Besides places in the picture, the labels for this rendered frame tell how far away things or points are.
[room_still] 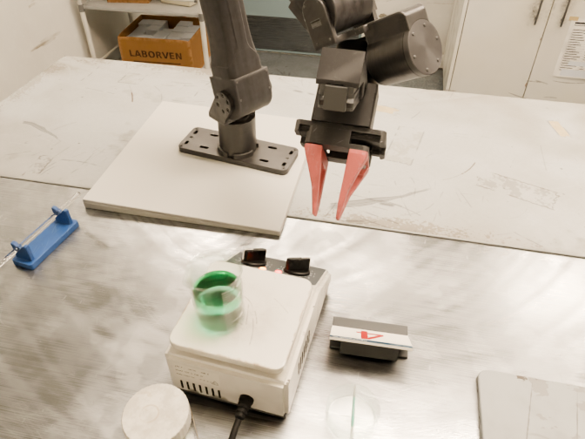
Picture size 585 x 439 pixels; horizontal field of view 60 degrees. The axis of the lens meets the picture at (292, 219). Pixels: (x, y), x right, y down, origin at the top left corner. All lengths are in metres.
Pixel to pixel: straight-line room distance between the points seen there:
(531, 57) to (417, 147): 2.08
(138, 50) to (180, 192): 2.10
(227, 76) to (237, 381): 0.44
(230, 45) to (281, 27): 2.84
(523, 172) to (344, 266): 0.39
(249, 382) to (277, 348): 0.04
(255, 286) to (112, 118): 0.61
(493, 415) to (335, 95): 0.36
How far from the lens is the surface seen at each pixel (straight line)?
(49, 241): 0.79
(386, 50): 0.57
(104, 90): 1.20
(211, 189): 0.81
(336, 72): 0.51
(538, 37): 2.97
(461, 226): 0.80
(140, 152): 0.92
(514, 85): 3.05
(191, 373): 0.54
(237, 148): 0.85
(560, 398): 0.63
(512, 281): 0.74
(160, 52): 2.83
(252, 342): 0.51
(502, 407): 0.60
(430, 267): 0.72
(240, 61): 0.77
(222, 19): 0.76
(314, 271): 0.64
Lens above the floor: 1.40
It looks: 40 degrees down
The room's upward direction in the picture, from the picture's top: straight up
